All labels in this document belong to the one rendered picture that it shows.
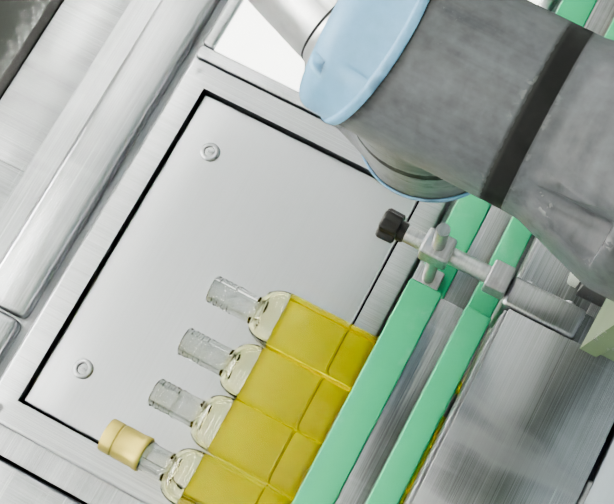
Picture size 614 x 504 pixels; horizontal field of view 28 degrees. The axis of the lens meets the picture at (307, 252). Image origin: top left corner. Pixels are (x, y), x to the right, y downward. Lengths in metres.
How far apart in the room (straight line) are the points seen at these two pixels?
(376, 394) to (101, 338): 0.40
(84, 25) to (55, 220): 0.26
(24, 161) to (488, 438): 0.69
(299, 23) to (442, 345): 0.35
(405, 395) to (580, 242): 0.41
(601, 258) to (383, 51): 0.17
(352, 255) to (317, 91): 0.67
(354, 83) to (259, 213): 0.70
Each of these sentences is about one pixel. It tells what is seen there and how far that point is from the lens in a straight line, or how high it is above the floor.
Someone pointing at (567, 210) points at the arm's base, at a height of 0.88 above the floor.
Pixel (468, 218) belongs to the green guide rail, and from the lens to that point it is 1.23.
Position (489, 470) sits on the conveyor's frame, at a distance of 1.07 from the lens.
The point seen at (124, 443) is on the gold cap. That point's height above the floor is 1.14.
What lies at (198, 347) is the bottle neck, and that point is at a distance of 1.23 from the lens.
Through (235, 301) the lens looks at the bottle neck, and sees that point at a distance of 1.23.
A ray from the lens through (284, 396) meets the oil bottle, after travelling 1.20.
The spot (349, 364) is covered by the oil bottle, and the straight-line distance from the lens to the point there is 1.20.
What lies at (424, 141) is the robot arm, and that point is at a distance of 0.72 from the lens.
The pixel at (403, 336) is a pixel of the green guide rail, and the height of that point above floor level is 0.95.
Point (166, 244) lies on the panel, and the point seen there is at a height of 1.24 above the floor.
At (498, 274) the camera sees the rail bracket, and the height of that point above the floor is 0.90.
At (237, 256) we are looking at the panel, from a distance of 1.39.
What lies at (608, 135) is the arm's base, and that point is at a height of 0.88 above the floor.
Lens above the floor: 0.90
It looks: 8 degrees up
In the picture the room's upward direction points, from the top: 63 degrees counter-clockwise
